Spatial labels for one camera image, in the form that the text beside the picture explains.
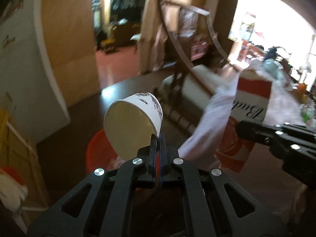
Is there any red plastic trash basket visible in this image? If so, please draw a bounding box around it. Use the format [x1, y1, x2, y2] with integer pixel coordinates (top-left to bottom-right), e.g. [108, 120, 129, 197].
[86, 130, 125, 173]

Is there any cardboard box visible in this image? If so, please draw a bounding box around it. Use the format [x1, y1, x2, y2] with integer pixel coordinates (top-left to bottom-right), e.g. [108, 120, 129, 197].
[0, 111, 52, 213]

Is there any red white cloth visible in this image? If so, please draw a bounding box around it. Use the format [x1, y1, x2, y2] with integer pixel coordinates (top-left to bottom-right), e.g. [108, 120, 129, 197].
[1, 167, 28, 213]

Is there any pink floral tablecloth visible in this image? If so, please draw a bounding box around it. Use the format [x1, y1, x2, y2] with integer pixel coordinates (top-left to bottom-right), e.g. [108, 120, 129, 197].
[178, 60, 315, 228]

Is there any top orange fruit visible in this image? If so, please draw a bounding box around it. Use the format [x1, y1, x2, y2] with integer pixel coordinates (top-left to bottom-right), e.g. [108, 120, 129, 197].
[297, 82, 306, 95]

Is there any white paper cup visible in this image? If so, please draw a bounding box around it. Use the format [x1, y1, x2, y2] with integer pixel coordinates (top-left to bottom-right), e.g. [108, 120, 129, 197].
[103, 93, 163, 161]

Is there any black jar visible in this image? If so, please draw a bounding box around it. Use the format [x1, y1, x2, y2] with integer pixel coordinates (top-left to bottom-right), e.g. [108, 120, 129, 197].
[263, 47, 278, 60]

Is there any pink floral curtain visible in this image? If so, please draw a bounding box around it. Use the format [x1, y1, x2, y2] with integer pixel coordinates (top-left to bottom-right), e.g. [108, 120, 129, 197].
[139, 0, 188, 74]

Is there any white metal cabinet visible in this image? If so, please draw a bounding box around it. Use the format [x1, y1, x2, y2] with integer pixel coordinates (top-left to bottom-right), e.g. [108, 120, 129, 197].
[1, 0, 70, 143]

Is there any wooden armchair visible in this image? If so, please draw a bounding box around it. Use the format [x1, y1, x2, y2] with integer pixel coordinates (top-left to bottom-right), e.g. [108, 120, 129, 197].
[152, 0, 238, 139]

